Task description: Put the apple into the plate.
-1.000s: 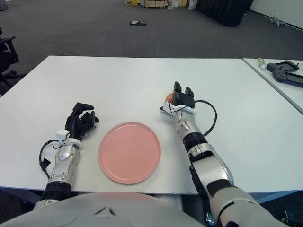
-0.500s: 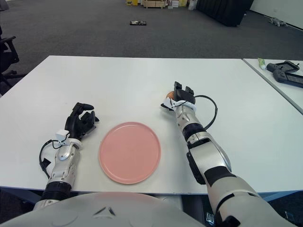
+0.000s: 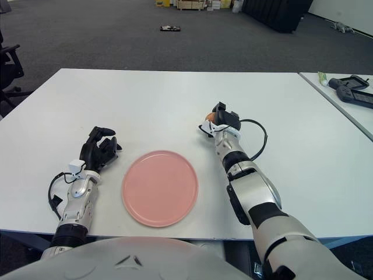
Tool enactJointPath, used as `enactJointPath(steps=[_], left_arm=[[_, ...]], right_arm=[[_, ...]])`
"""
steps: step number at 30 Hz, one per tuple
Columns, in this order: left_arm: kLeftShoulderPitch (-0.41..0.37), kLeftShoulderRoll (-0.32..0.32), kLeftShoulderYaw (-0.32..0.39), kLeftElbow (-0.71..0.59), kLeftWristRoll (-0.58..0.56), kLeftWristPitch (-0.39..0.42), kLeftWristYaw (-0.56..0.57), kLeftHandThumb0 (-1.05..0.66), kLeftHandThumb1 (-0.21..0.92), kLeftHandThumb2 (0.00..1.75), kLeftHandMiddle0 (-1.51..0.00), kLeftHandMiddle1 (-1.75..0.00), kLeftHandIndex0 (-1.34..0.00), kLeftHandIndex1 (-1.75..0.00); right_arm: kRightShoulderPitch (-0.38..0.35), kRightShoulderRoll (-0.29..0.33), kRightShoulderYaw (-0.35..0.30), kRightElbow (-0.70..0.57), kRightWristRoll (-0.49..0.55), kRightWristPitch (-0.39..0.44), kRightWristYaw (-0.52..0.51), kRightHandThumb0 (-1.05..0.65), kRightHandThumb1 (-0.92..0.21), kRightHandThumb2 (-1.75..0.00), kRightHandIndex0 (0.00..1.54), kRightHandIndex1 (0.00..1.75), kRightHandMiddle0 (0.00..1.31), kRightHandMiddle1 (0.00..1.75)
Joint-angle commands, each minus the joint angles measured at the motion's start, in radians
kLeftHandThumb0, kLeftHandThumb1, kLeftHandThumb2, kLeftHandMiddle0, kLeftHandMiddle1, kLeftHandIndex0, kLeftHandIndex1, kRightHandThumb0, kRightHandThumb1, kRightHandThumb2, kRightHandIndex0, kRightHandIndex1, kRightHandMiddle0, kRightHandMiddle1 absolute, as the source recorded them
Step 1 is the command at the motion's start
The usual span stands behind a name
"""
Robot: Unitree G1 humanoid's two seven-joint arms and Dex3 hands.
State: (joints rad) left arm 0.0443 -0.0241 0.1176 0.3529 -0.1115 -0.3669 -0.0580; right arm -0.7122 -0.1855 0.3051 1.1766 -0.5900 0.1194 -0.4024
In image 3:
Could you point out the yellow box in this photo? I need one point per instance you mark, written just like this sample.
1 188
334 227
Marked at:
162 3

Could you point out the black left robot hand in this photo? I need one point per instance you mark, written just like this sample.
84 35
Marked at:
92 151

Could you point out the grey robot torso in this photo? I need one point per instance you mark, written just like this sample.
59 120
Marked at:
102 259

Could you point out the orange-red apple with sticker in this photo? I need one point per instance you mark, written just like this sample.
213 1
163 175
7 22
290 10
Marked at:
209 116

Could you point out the pink round plate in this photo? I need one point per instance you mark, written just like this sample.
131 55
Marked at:
160 188

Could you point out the dark table crossbeam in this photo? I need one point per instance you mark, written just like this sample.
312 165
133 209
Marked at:
26 238

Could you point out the white table leg frame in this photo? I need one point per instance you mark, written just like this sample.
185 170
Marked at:
335 242

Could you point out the stacked cardboard boxes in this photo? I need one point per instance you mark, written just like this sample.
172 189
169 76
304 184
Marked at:
218 4

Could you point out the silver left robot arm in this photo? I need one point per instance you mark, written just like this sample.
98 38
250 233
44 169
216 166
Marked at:
76 201

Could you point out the black office chair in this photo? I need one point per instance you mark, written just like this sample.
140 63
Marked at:
8 73

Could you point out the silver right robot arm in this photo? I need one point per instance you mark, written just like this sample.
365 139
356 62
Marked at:
253 189

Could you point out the green and white tube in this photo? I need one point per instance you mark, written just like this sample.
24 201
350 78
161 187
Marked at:
323 78

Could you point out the black fabric partition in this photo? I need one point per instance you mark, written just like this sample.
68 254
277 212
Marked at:
277 14

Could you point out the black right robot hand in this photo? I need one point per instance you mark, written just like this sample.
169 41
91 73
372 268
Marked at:
228 119

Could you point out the wooden crate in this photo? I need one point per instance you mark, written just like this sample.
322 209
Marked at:
192 4

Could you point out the white bag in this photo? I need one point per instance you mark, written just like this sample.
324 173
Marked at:
237 6

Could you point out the grey floor object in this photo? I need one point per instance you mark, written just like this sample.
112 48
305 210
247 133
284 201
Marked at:
341 27

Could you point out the black handheld controller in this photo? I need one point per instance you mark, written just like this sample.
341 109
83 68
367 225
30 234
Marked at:
345 94
349 82

